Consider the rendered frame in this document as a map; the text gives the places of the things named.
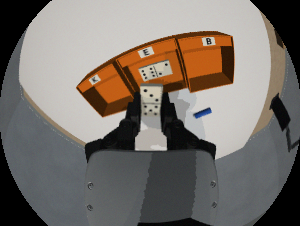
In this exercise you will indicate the blue battery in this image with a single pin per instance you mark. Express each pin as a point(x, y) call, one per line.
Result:
point(202, 113)

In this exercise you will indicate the cream domino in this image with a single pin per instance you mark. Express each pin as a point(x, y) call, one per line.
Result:
point(155, 70)
point(151, 96)

